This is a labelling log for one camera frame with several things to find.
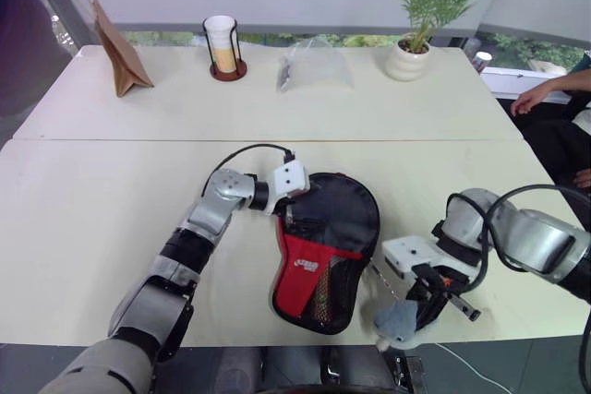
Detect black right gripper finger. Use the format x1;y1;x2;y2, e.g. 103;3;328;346
414;294;452;333
447;293;482;322

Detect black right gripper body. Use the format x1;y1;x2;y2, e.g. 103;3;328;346
405;264;470;301

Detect grey plush charm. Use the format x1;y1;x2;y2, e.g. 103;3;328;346
372;299;430;352

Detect metal bead chain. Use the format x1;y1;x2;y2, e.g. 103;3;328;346
368;263;401;303

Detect black and red paddle case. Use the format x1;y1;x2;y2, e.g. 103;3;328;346
269;172;382;336

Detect bystander bare right hand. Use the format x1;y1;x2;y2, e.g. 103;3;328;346
510;86;553;116

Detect white ribbed plant pot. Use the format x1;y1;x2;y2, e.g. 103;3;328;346
383;37;433;83

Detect drink can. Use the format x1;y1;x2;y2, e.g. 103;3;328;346
473;51;493;75

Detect clear plastic bag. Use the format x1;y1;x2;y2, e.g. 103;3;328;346
276;38;356;95

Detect green palm plant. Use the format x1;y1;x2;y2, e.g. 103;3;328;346
399;0;516;53

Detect paper cups in holder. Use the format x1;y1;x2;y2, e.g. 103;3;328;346
201;17;248;83

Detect stack of paper cups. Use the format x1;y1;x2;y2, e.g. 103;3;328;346
203;15;237;73

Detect brown paper bag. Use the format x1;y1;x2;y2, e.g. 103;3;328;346
59;0;155;99

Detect bystander in dark purple clothing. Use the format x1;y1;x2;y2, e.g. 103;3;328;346
0;0;75;137

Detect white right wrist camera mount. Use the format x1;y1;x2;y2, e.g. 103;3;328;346
380;235;481;281

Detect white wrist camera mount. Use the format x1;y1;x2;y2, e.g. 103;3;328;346
380;235;481;281
268;161;311;216

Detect thin white floor cable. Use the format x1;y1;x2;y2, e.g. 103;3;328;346
433;341;510;394

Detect black metal bracket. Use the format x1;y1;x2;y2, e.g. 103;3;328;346
392;354;424;390

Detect black hooked handle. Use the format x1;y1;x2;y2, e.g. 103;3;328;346
320;346;345;384

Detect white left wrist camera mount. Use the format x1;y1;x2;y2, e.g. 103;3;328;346
268;161;311;216

